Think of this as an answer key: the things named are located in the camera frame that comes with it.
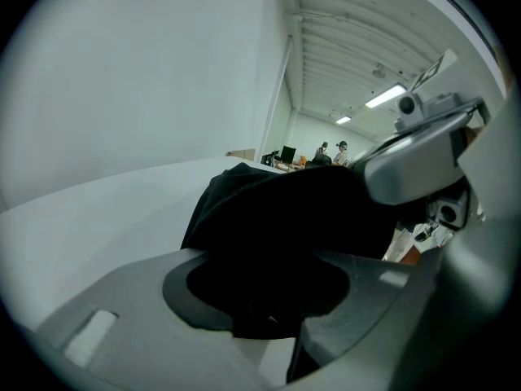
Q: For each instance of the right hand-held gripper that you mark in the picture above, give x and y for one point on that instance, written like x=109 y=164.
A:
x=441 y=104

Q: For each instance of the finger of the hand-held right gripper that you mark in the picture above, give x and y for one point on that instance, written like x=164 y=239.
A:
x=476 y=275

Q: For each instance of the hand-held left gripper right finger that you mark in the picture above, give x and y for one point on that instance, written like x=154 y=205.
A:
x=366 y=295

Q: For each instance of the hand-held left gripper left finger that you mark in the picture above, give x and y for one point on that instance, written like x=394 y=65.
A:
x=134 y=340

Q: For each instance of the black cloth bag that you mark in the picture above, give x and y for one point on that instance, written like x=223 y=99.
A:
x=285 y=218

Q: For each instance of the long ceiling light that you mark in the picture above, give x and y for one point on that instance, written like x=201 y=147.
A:
x=386 y=96

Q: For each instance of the short ceiling light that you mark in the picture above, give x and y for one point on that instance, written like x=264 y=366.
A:
x=343 y=119

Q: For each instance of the black office chair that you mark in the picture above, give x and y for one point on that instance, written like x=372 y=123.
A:
x=321 y=160

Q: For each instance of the black computer monitor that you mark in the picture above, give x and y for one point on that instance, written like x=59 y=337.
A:
x=288 y=154

